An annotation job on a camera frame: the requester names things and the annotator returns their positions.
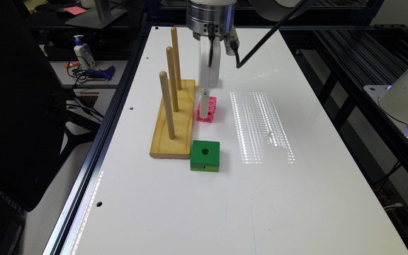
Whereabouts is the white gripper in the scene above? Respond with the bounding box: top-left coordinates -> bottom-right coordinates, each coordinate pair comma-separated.
198,35 -> 239,118

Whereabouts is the pink cube block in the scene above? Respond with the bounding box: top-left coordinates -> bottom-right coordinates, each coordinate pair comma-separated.
196,96 -> 216,123

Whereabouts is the near wooden peg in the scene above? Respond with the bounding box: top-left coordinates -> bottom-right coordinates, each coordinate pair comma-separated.
159,71 -> 176,140

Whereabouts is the wooden peg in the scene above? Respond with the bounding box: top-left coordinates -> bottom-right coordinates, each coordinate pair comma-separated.
166,46 -> 179,112
159,71 -> 176,140
171,27 -> 182,91

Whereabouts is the green block with hole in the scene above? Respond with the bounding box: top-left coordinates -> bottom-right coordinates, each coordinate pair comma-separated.
190,140 -> 220,172

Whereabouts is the wooden peg base board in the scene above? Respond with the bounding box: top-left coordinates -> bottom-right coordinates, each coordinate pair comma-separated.
149,79 -> 196,159

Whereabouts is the middle wooden peg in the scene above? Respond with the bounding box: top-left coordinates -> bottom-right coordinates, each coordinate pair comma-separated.
166,46 -> 179,112

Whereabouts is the far wooden peg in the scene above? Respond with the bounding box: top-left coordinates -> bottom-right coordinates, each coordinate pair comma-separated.
171,27 -> 182,91

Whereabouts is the blue glue gun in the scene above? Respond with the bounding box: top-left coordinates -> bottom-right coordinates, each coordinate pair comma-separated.
86,65 -> 115,81

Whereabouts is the white lotion pump bottle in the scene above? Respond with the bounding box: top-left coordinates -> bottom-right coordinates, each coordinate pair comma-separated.
74,35 -> 96,70

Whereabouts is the grey monitor stand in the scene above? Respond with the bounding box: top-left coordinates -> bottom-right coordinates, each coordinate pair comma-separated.
65,0 -> 127,29

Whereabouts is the pink sticky note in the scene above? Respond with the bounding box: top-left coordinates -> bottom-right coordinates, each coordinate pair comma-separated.
64,6 -> 87,16

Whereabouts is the black office chair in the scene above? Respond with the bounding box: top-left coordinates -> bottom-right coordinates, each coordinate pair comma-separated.
0,0 -> 99,211

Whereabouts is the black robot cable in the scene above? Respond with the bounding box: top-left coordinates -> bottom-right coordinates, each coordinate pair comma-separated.
232,0 -> 315,69

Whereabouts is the black tangled cable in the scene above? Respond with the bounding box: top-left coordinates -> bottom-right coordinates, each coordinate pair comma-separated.
65,58 -> 91,86

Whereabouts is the black aluminium frame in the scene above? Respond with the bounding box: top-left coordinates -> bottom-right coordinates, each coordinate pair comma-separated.
281,23 -> 408,203

